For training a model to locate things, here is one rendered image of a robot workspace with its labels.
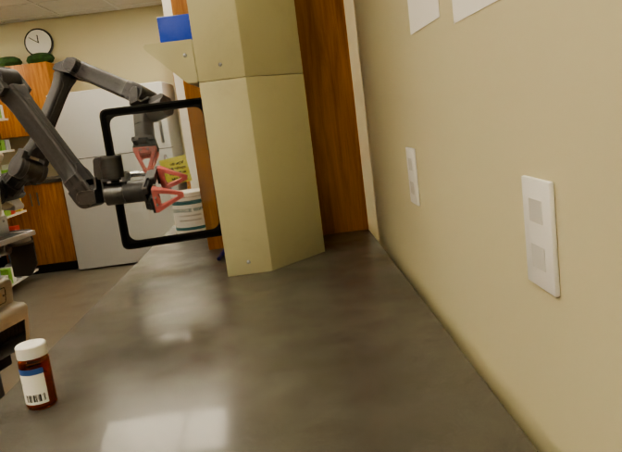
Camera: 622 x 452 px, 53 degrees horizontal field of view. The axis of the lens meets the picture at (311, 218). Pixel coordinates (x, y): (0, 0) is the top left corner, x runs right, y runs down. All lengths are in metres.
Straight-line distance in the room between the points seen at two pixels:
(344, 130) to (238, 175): 0.48
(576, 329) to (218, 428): 0.44
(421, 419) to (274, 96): 0.98
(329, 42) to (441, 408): 1.30
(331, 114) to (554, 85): 1.31
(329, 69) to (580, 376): 1.39
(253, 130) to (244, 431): 0.86
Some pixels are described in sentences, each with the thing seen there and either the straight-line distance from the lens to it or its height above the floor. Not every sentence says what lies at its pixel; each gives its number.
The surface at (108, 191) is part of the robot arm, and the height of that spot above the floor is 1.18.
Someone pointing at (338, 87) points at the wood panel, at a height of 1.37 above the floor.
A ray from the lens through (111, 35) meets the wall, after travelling 7.35.
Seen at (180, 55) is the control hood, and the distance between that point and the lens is 1.53.
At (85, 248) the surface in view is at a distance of 6.83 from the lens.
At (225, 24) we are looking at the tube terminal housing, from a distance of 1.52.
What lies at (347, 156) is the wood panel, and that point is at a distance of 1.89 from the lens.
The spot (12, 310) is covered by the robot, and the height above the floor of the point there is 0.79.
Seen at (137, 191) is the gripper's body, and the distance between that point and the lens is 1.65.
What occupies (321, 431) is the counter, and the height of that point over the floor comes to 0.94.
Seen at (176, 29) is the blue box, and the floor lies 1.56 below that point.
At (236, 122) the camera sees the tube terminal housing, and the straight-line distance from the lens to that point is 1.51.
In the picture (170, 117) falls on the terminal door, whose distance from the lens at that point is 1.82.
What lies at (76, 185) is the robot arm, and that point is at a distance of 1.71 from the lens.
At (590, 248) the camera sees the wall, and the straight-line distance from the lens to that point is 0.59.
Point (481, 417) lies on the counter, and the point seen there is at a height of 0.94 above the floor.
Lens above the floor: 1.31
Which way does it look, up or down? 9 degrees down
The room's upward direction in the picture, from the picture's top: 7 degrees counter-clockwise
